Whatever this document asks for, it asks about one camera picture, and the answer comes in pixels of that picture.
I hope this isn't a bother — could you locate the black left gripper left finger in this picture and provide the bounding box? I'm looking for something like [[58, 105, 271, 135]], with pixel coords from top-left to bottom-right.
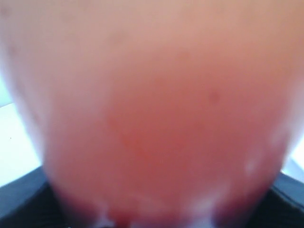
[[0, 167, 69, 228]]

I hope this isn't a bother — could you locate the red sauce squeeze bottle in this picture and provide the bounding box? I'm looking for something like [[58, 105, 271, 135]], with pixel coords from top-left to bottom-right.
[[0, 0, 304, 228]]

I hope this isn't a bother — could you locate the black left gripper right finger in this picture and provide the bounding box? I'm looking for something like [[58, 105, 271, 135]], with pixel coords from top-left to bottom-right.
[[213, 170, 304, 228]]

